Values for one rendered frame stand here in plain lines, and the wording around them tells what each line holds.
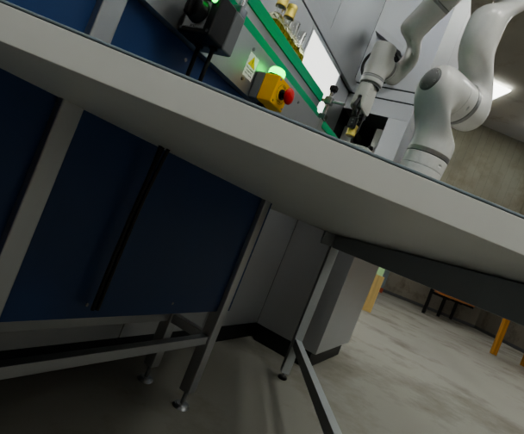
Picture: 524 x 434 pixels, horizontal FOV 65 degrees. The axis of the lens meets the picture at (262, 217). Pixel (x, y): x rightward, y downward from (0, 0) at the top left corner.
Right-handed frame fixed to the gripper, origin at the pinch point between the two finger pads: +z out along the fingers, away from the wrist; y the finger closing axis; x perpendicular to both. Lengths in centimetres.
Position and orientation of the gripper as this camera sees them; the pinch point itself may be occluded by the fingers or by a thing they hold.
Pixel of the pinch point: (353, 125)
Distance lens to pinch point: 159.3
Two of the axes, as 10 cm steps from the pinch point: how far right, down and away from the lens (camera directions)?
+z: -3.7, 9.3, 0.0
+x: 8.0, 3.3, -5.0
